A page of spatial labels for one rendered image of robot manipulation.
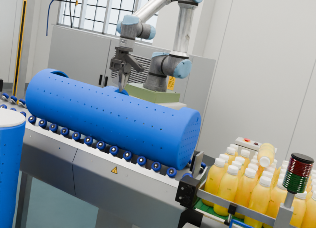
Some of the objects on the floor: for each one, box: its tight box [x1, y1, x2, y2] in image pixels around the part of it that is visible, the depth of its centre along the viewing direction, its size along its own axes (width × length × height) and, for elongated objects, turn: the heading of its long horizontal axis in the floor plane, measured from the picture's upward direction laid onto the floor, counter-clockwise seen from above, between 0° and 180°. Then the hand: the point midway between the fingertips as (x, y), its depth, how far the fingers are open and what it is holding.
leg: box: [15, 172, 32, 228], centre depth 202 cm, size 6×6×63 cm
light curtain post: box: [12, 0, 36, 103], centre depth 232 cm, size 6×6×170 cm
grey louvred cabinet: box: [47, 25, 216, 166], centre depth 387 cm, size 54×215×145 cm, turn 10°
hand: (122, 89), depth 154 cm, fingers closed, pressing on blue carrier
